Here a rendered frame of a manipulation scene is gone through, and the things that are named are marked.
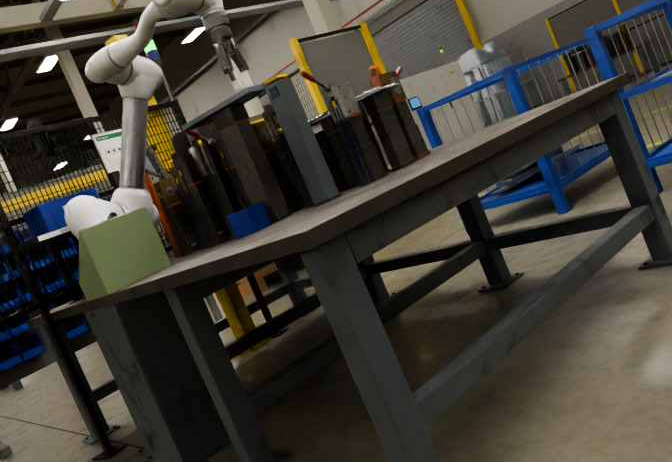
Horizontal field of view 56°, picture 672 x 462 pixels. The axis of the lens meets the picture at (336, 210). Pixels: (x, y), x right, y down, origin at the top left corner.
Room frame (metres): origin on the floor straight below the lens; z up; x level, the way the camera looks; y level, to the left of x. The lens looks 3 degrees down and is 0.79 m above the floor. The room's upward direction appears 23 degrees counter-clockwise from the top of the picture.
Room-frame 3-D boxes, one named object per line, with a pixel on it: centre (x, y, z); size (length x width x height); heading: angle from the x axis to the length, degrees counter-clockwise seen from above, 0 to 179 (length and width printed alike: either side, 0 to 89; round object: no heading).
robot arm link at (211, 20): (2.28, 0.13, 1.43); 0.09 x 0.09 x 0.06
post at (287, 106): (2.20, 0.01, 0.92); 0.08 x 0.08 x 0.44; 53
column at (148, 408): (2.45, 0.84, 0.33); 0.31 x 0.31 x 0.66; 39
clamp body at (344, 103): (2.26, -0.16, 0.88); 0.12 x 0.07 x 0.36; 143
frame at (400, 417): (2.80, 0.26, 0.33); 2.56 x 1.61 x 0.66; 39
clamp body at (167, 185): (2.90, 0.68, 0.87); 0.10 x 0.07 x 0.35; 143
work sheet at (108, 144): (3.45, 0.96, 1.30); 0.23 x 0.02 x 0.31; 143
